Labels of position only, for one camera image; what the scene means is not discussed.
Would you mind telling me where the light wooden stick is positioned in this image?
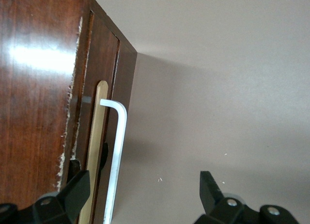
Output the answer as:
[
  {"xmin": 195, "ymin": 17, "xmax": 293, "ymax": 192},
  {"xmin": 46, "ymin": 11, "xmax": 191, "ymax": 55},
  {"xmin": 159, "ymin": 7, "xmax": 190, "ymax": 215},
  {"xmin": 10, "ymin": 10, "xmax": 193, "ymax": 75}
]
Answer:
[{"xmin": 78, "ymin": 80, "xmax": 109, "ymax": 224}]

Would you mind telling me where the dark brown wooden cabinet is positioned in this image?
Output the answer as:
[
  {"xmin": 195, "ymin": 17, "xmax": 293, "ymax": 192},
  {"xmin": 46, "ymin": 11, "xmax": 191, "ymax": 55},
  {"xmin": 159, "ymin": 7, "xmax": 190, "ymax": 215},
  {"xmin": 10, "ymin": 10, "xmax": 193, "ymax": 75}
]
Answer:
[{"xmin": 0, "ymin": 0, "xmax": 139, "ymax": 224}]

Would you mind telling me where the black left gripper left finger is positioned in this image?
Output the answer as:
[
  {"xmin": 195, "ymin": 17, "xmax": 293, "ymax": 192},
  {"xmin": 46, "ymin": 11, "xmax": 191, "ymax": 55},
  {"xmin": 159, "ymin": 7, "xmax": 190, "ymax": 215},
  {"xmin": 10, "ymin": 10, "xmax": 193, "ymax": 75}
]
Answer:
[{"xmin": 18, "ymin": 170, "xmax": 91, "ymax": 224}]

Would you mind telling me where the white metal drawer handle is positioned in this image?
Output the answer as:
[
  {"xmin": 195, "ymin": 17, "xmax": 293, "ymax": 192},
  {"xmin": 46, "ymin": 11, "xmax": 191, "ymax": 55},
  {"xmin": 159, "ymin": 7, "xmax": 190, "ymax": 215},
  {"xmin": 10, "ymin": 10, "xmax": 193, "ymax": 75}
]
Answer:
[{"xmin": 100, "ymin": 99, "xmax": 128, "ymax": 224}]

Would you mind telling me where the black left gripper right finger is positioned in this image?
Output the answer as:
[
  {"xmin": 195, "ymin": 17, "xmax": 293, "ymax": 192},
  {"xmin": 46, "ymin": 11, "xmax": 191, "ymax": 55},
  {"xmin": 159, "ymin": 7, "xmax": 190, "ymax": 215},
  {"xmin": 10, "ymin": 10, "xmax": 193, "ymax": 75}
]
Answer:
[{"xmin": 193, "ymin": 171, "xmax": 261, "ymax": 224}]

